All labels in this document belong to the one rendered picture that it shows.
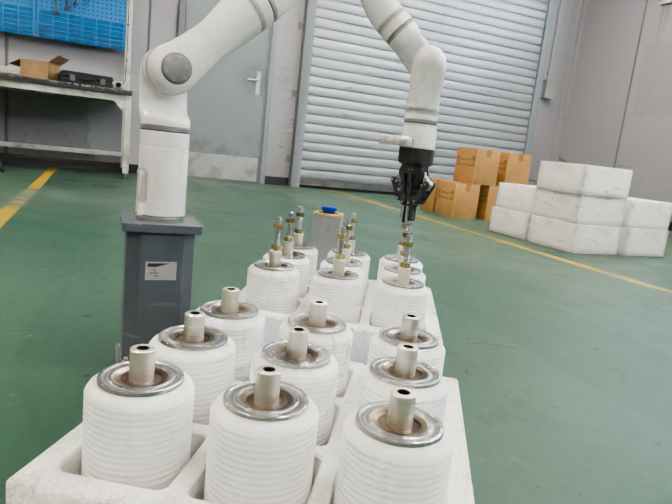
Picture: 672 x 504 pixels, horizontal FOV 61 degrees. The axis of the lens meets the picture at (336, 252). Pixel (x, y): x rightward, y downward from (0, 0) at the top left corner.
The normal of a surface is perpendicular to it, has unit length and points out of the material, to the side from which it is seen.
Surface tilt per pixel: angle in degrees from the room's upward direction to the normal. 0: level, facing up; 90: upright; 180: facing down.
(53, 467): 0
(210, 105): 90
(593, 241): 90
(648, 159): 90
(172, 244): 95
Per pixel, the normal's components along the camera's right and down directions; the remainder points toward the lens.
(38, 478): 0.11, -0.98
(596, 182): 0.38, 0.21
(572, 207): -0.91, -0.03
